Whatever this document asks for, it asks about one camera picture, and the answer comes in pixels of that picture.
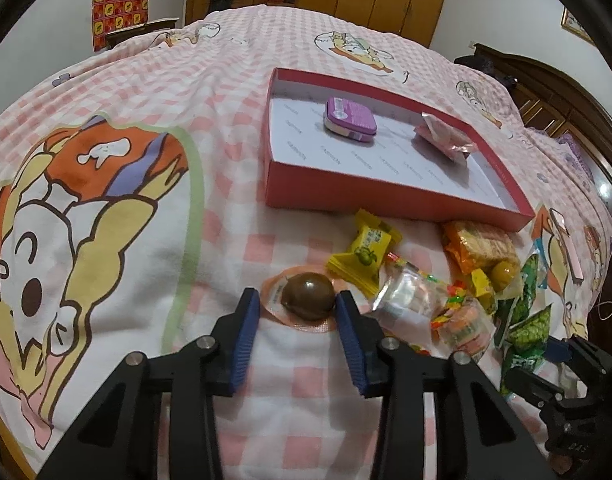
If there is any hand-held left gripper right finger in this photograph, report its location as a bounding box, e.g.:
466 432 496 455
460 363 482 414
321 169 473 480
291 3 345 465
335 290 562 480

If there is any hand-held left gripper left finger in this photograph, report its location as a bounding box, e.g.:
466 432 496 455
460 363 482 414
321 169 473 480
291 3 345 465
36 287 261 480

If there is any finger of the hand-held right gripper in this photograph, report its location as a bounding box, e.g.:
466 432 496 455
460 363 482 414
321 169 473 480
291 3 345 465
503 372 567 412
546 336 612 382

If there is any brown egg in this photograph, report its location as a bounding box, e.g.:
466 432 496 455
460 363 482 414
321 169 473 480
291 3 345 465
261 266 344 333

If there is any clear packet with white sweets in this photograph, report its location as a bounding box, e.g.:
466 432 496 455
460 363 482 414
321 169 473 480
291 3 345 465
368 255 449 336

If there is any clear packet with burger gummy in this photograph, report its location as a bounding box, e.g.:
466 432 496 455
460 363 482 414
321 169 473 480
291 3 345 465
430 285 497 361

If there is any red cardboard box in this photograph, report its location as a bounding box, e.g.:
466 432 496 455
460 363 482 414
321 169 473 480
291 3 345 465
262 67 535 233

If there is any pink phone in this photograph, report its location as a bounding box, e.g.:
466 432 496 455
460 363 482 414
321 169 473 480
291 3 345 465
548 207 584 283

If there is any orange cracker packet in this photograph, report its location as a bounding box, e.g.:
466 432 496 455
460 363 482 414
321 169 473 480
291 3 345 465
441 220 521 276

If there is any purple cloth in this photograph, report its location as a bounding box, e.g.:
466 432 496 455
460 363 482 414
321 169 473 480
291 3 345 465
536 127 594 186

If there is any pink snack packet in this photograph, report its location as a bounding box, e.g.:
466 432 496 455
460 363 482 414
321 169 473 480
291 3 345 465
413 112 479 161

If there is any purple tin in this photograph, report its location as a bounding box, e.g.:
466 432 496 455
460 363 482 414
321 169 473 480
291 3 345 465
323 96 377 143

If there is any dark wooden headboard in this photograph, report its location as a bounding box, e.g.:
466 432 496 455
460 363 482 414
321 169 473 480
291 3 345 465
473 42 612 281

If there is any pink checked printed blanket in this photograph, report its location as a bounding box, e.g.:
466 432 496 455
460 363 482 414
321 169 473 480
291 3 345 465
0 6 612 480

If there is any black cloth on headboard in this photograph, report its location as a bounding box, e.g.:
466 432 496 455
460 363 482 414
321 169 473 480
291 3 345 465
454 54 502 78

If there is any dark wooden furniture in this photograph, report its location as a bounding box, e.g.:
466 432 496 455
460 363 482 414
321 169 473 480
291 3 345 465
104 16 181 51

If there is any framed wall picture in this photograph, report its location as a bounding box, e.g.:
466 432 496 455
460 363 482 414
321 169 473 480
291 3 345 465
560 7 599 46

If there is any red and yellow wall cloth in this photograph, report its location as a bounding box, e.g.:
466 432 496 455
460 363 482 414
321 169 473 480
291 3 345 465
92 0 151 52

